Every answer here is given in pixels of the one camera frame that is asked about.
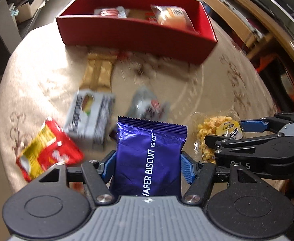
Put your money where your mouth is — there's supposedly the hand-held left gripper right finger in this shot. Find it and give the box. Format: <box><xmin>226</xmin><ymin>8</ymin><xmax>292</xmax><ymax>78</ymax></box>
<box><xmin>181</xmin><ymin>152</ymin><xmax>262</xmax><ymax>205</ymax></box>

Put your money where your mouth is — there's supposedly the clear bun packet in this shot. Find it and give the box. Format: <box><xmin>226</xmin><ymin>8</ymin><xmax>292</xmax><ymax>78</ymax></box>
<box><xmin>151</xmin><ymin>4</ymin><xmax>196</xmax><ymax>31</ymax></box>

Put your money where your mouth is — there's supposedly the yellow snack clear packet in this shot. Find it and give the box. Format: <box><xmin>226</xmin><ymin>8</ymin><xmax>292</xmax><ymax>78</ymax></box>
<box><xmin>191</xmin><ymin>110</ymin><xmax>244</xmax><ymax>165</ymax></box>

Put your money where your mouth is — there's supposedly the blue wafer biscuit packet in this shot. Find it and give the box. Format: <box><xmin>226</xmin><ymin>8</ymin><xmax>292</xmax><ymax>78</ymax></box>
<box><xmin>110</xmin><ymin>116</ymin><xmax>188</xmax><ymax>198</ymax></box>

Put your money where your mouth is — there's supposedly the red yellow snack packet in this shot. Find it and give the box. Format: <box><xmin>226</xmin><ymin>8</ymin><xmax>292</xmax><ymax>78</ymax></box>
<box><xmin>16</xmin><ymin>117</ymin><xmax>84</xmax><ymax>183</ymax></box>

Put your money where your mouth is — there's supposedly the red cardboard box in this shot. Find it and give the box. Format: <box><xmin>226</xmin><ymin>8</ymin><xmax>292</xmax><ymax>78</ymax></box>
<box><xmin>56</xmin><ymin>0</ymin><xmax>218</xmax><ymax>65</ymax></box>

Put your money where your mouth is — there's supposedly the grey white snack packet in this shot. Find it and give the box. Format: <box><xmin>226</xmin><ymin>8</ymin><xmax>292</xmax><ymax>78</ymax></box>
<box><xmin>125</xmin><ymin>87</ymin><xmax>170</xmax><ymax>122</ymax></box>

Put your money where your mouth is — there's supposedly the gold foil snack packet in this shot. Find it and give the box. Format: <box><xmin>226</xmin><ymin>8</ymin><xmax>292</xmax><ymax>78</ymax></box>
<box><xmin>79</xmin><ymin>52</ymin><xmax>118</xmax><ymax>92</ymax></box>

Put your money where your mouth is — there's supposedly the white storage box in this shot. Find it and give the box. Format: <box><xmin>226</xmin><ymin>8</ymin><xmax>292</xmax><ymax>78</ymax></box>
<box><xmin>11</xmin><ymin>0</ymin><xmax>46</xmax><ymax>23</ymax></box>

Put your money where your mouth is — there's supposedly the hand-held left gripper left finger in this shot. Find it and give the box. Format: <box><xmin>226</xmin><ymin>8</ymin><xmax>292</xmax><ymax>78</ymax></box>
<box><xmin>38</xmin><ymin>150</ymin><xmax>118</xmax><ymax>205</ymax></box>

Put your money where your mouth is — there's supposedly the clear sausage packet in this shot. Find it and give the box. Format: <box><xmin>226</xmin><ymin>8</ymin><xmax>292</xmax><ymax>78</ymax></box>
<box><xmin>94</xmin><ymin>6</ymin><xmax>127</xmax><ymax>20</ymax></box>

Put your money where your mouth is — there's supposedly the wooden tv stand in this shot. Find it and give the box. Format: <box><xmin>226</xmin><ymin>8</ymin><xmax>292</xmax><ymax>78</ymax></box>
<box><xmin>176</xmin><ymin>0</ymin><xmax>294</xmax><ymax>77</ymax></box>

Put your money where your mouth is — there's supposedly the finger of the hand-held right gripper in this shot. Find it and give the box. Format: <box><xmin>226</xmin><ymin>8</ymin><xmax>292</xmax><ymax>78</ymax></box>
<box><xmin>204</xmin><ymin>133</ymin><xmax>286</xmax><ymax>154</ymax></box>
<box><xmin>238</xmin><ymin>112</ymin><xmax>294</xmax><ymax>133</ymax></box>

